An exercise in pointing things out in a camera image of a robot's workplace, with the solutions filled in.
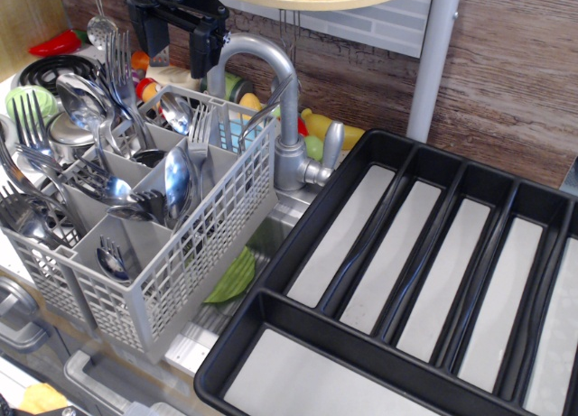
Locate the black stove burner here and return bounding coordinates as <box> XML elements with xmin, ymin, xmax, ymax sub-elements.
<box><xmin>16</xmin><ymin>55</ymin><xmax>94</xmax><ymax>97</ymax></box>

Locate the hanging wire whisk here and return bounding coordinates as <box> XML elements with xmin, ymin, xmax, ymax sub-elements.
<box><xmin>278</xmin><ymin>9</ymin><xmax>302</xmax><ymax>64</ymax></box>

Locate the large steel spoon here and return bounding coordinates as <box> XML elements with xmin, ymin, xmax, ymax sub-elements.
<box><xmin>56</xmin><ymin>73</ymin><xmax>123</xmax><ymax>158</ymax></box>
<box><xmin>163</xmin><ymin>146</ymin><xmax>193</xmax><ymax>230</ymax></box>

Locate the steel pot with lid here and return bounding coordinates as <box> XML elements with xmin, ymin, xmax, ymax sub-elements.
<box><xmin>47</xmin><ymin>112</ymin><xmax>94</xmax><ymax>163</ymax></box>

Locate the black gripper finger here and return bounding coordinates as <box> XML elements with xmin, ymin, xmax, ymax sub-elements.
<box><xmin>137</xmin><ymin>10</ymin><xmax>169</xmax><ymax>58</ymax></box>
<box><xmin>189</xmin><ymin>25</ymin><xmax>222</xmax><ymax>79</ymax></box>

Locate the hanging small spatula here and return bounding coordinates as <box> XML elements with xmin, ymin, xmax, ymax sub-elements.
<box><xmin>149</xmin><ymin>45</ymin><xmax>170</xmax><ymax>67</ymax></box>

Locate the silver toy faucet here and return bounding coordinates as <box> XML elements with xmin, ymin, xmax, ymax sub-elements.
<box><xmin>207</xmin><ymin>32</ymin><xmax>344</xmax><ymax>191</ymax></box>

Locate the steel fork front left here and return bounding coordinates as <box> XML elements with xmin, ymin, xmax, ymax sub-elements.
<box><xmin>1</xmin><ymin>181</ymin><xmax>80</xmax><ymax>250</ymax></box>

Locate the small steel spoon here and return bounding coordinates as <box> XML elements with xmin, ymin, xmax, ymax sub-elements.
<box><xmin>160</xmin><ymin>93</ymin><xmax>192</xmax><ymax>135</ymax></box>

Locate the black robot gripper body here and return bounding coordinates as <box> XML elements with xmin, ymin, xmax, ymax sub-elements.
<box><xmin>126</xmin><ymin>0</ymin><xmax>228</xmax><ymax>43</ymax></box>

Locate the tall steel fork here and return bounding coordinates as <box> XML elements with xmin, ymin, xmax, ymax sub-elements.
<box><xmin>105</xmin><ymin>31</ymin><xmax>155</xmax><ymax>150</ymax></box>

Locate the black cutlery tray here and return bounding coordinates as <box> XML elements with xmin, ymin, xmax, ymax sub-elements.
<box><xmin>194</xmin><ymin>130</ymin><xmax>577</xmax><ymax>415</ymax></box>

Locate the hanging slotted ladle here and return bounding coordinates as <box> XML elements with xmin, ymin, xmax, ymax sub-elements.
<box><xmin>87</xmin><ymin>0</ymin><xmax>117</xmax><ymax>51</ymax></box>

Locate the grey metal post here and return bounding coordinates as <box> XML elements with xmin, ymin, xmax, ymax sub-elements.
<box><xmin>406</xmin><ymin>0</ymin><xmax>460</xmax><ymax>143</ymax></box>

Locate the steel spoon lying across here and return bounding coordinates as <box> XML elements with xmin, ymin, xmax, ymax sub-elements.
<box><xmin>68</xmin><ymin>161</ymin><xmax>154</xmax><ymax>222</ymax></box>

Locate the grey plastic cutlery basket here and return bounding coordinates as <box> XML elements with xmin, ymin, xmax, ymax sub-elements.
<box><xmin>5</xmin><ymin>87</ymin><xmax>279</xmax><ymax>363</ymax></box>

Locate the large steel spoon back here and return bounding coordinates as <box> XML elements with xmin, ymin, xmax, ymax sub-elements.
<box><xmin>56</xmin><ymin>73</ymin><xmax>123</xmax><ymax>158</ymax></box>

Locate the yellow toy bottom left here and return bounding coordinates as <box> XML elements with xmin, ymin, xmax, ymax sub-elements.
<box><xmin>17</xmin><ymin>384</ymin><xmax>69</xmax><ymax>415</ymax></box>

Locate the green toy cabbage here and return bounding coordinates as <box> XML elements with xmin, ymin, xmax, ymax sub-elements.
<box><xmin>5</xmin><ymin>85</ymin><xmax>59</xmax><ymax>121</ymax></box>

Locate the cream toy bottle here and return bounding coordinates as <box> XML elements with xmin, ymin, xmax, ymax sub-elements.
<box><xmin>146</xmin><ymin>65</ymin><xmax>200</xmax><ymax>91</ymax></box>

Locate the steel fork centre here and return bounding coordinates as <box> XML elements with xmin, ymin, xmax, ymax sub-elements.
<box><xmin>187</xmin><ymin>104</ymin><xmax>213</xmax><ymax>196</ymax></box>

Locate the red toy pepper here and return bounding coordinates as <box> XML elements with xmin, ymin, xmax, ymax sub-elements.
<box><xmin>28</xmin><ymin>29</ymin><xmax>89</xmax><ymax>57</ymax></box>

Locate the green toy lime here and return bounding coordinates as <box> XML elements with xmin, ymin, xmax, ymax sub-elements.
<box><xmin>303</xmin><ymin>135</ymin><xmax>323</xmax><ymax>162</ymax></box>

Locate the yellow toy banana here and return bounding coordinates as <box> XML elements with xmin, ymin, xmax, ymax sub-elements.
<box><xmin>301</xmin><ymin>108</ymin><xmax>365</xmax><ymax>151</ymax></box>

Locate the green toy leaf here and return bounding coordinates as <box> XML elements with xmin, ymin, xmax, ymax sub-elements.
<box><xmin>203</xmin><ymin>246</ymin><xmax>256</xmax><ymax>304</ymax></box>

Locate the large steel spoon centre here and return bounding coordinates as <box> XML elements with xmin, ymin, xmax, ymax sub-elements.
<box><xmin>163</xmin><ymin>146</ymin><xmax>193</xmax><ymax>230</ymax></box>

